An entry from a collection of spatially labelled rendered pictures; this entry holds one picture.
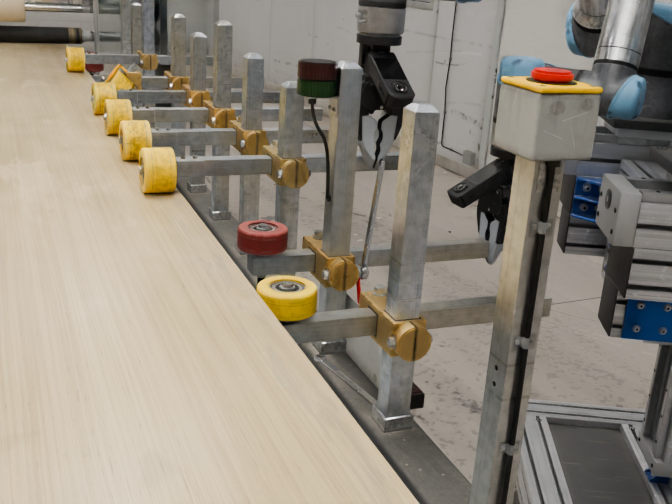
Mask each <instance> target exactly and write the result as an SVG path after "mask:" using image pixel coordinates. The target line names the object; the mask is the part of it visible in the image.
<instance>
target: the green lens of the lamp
mask: <svg viewBox="0 0 672 504"><path fill-rule="evenodd" d="M337 81H338V80H337V79H336V81H333V82H315V81H306V80H301V79H299V77H297V92H296V93H297V94H299V95H303V96H310V97H334V96H336V95H337Z"/></svg>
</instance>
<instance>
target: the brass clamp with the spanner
mask: <svg viewBox="0 0 672 504"><path fill-rule="evenodd" d="M308 248H309V249H310V250H311V251H312V252H313V253H314V254H315V265H314V271H309V272H310V273H311V274H312V275H313V276H314V277H315V278H316V279H317V280H318V281H319V282H320V283H321V284H322V285H323V286H324V287H325V288H327V287H333V288H334V289H336V290H338V291H343V290H344V291H346V290H349V289H351V288H352V287H353V286H354V285H355V284H356V283H357V281H358V278H359V270H358V268H357V266H356V265H355V256H354V255H353V254H351V253H350V254H349V255H344V256H328V255H327V254H326V253H325V252H324V251H323V250H322V240H317V239H314V238H313V236H303V244H302V249H308Z"/></svg>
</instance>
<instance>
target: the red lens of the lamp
mask: <svg viewBox="0 0 672 504"><path fill-rule="evenodd" d="M338 65H339V63H338V62H336V64H311V63H304V62H301V61H300V60H298V71H297V76H298V77H301V78H305V79H314V80H335V79H338Z"/></svg>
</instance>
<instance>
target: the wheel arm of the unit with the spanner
mask: <svg viewBox="0 0 672 504"><path fill-rule="evenodd" d="M489 246H490V242H489V241H487V240H485V239H484V238H482V237H475V238H459V239H444V240H429V241H427V247H426V257H425V263H427V262H440V261H453V260H466V259H479V258H488V253H489ZM363 251H364V245H353V246H350V253H351V254H353V255H354V256H355V264H357V265H359V264H361V263H362V257H363ZM390 253H391V243H383V244H371V245H370V251H369V256H368V261H367V266H368V267H374V266H387V265H389V264H390ZM314 265H315V254H314V253H313V252H312V251H311V250H310V249H309V248H308V249H292V250H285V251H284V252H282V253H279V254H275V255H270V256H268V257H257V256H255V255H254V254H249V253H247V270H248V271H249V272H250V273H251V275H252V276H257V277H258V278H265V277H266V275H273V274H282V273H295V272H309V271H314Z"/></svg>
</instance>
